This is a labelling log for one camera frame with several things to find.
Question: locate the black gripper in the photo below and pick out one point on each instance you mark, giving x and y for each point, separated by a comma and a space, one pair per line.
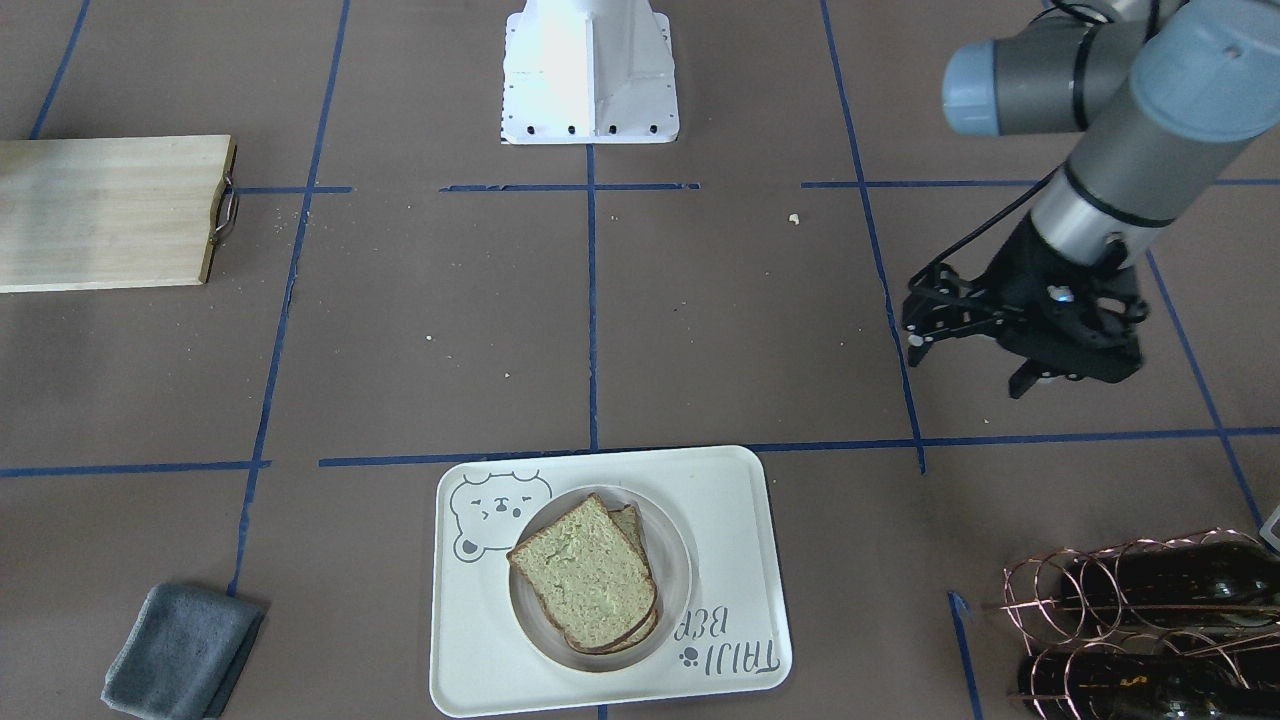
1017, 274

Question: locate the white round plate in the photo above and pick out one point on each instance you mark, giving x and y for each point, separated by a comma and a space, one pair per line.
671, 562

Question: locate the bread slice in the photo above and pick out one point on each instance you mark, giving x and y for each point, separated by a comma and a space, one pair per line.
586, 575
628, 520

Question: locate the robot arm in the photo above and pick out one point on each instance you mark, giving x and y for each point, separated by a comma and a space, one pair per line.
1165, 95

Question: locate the cream bear tray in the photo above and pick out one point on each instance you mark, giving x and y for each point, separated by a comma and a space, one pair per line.
733, 636

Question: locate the dark wine bottle lower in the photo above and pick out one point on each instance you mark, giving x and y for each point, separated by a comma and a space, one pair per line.
1094, 684

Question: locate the dark wine bottle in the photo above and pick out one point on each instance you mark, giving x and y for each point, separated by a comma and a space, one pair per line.
1094, 684
1218, 585

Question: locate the dark wine bottle upper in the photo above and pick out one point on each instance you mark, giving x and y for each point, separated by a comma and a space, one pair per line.
1218, 585

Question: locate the grey folded cloth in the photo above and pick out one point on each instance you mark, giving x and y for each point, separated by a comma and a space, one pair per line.
184, 656

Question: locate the wooden cutting board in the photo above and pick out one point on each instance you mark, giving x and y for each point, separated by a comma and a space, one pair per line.
111, 213

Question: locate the copper wire bottle rack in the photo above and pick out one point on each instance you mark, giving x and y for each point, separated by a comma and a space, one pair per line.
1032, 604

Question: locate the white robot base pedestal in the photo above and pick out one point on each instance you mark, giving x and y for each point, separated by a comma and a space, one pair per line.
588, 72

